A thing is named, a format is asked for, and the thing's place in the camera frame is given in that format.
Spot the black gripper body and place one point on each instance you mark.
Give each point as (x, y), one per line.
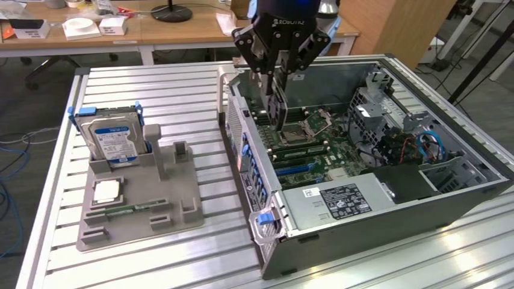
(284, 27)

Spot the black graphics card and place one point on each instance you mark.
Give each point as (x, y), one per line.
(279, 114)

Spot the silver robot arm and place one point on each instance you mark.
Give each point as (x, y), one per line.
(331, 6)

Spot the white paper booklet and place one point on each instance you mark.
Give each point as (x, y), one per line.
(227, 24)

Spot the black lamp base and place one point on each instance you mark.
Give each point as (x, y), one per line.
(169, 15)

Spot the wooden cabinet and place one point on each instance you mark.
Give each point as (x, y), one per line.
(400, 30)

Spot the black RAM slot bank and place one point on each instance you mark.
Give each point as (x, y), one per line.
(296, 153)
(297, 114)

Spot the metal socket cover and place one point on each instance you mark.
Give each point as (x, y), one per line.
(320, 116)

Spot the silver drive cage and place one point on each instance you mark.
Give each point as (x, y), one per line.
(368, 114)

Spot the CPU socket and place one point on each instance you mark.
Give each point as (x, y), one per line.
(296, 138)

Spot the small white box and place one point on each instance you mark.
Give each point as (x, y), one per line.
(112, 26)

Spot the green motherboard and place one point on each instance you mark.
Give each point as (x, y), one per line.
(332, 156)

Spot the clear plastic bag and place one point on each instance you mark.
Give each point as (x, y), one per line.
(105, 6)

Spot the blue expansion slot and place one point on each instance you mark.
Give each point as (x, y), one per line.
(295, 170)

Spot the white square bowl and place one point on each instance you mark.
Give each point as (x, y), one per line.
(81, 28)

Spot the black slanted pole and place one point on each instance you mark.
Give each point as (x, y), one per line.
(482, 64)

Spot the silver chipset heatsink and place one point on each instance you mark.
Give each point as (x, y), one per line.
(337, 174)

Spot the hard disk with blue carrier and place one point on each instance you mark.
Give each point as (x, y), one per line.
(109, 141)

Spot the wooden desk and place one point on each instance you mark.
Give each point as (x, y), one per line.
(52, 43)

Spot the grey cup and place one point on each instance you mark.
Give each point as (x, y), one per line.
(54, 3)

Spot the black office chair base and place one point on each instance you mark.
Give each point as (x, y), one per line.
(48, 64)

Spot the black plastic shroud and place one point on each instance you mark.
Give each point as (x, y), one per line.
(400, 186)

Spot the grey power supply unit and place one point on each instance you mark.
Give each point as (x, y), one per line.
(308, 210)

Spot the white box with black top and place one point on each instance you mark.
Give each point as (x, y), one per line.
(29, 28)

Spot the grey disk bay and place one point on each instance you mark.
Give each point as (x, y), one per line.
(454, 177)

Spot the blue case latch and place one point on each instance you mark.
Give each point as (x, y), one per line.
(263, 218)

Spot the silver CPU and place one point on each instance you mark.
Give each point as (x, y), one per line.
(106, 192)

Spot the orange box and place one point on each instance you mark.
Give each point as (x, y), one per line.
(5, 31)

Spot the green RAM stick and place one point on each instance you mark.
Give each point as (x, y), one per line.
(120, 209)

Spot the black open PC case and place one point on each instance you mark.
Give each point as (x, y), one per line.
(400, 228)

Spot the grey parts rack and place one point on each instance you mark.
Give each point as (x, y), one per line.
(136, 228)

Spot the white table frame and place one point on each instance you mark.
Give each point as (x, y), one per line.
(466, 42)

